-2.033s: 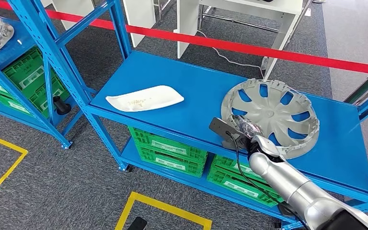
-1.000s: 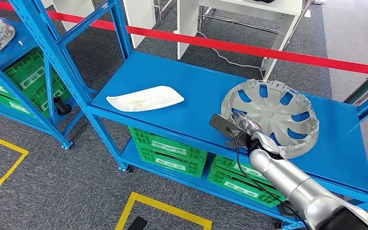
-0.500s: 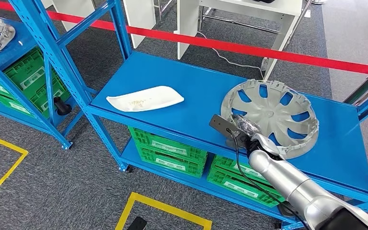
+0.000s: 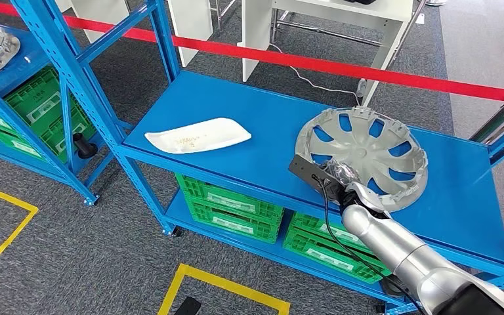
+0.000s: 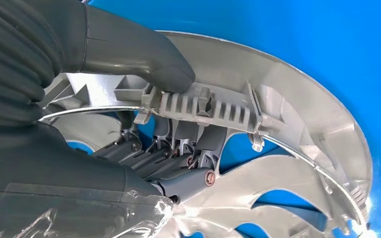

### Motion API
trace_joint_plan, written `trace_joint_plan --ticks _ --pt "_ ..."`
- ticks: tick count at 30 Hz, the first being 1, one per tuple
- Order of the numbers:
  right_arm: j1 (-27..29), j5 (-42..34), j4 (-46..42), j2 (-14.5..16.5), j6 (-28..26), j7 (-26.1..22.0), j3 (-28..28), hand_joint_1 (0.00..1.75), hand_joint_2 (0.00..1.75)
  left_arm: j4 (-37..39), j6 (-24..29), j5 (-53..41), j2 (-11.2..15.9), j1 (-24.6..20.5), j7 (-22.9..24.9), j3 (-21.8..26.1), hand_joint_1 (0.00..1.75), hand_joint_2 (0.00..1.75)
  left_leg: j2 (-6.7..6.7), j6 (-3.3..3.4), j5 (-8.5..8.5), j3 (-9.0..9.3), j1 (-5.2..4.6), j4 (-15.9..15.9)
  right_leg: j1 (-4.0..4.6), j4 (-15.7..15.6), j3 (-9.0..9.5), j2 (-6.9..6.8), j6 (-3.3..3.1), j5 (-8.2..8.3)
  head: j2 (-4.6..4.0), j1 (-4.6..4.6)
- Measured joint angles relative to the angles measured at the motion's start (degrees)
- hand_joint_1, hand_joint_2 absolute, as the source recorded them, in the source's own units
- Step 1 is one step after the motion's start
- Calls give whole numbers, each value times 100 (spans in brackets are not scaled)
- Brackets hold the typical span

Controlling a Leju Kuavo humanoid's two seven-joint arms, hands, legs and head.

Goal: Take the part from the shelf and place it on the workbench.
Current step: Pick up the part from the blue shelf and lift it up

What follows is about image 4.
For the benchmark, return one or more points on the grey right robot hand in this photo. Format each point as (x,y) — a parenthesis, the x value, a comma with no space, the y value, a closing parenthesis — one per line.
(343,171)

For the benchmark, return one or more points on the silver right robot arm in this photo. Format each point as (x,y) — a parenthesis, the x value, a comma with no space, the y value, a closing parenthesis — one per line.
(386,237)

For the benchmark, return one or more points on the blue metal shelf rack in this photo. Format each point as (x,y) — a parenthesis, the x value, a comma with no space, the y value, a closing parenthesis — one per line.
(256,130)
(34,58)

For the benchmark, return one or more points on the white plastic trim part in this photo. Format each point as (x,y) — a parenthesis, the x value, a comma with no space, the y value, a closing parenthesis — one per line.
(200,135)

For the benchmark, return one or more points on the white power adapter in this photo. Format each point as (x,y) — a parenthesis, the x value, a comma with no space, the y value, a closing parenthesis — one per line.
(362,88)

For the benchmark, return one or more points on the red barrier belt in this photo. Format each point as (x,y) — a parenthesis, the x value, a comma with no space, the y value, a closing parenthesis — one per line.
(321,64)

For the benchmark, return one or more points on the white desk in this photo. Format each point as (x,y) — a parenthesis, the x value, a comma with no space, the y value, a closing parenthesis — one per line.
(343,8)

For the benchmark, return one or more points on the white board panel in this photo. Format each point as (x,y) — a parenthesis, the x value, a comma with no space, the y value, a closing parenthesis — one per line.
(191,26)
(100,17)

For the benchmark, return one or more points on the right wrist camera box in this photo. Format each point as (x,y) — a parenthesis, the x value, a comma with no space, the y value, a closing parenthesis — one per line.
(308,171)

